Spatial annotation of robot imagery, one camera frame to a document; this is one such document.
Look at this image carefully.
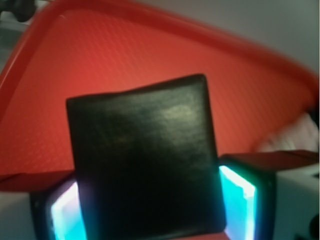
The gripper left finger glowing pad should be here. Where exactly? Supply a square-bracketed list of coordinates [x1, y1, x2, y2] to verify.
[0, 172, 87, 240]

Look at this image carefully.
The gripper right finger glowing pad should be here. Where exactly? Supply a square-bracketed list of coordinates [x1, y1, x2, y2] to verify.
[217, 149, 320, 240]

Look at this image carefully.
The black box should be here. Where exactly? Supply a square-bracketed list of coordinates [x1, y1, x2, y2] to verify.
[66, 74, 226, 240]

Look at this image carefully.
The pink plush toy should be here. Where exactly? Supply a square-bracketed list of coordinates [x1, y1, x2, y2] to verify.
[255, 113, 320, 153]

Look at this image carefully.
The red plastic tray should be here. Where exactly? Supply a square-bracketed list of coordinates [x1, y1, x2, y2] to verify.
[0, 0, 320, 240]

